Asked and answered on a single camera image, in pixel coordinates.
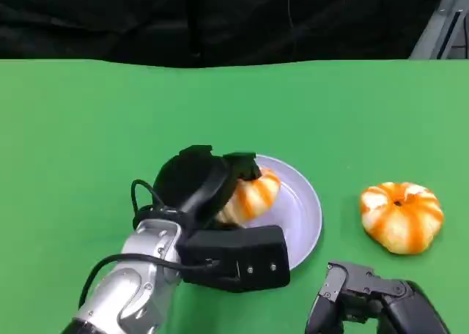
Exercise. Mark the aluminium frame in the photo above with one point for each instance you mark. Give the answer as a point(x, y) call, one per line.
point(445, 22)

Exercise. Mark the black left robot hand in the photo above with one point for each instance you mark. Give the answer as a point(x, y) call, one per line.
point(190, 180)

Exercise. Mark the green table cloth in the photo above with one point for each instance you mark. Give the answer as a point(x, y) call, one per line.
point(110, 129)

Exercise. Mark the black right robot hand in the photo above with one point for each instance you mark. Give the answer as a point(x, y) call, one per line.
point(403, 312)

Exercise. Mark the lilac plate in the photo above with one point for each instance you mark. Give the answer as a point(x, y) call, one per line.
point(293, 217)

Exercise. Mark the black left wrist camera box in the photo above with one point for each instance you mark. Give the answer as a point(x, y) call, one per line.
point(238, 257)

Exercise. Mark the black curtain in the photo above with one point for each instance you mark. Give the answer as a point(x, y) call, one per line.
point(183, 19)

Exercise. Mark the orange and white bread roll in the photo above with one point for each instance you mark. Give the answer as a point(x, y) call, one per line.
point(399, 220)
point(256, 198)

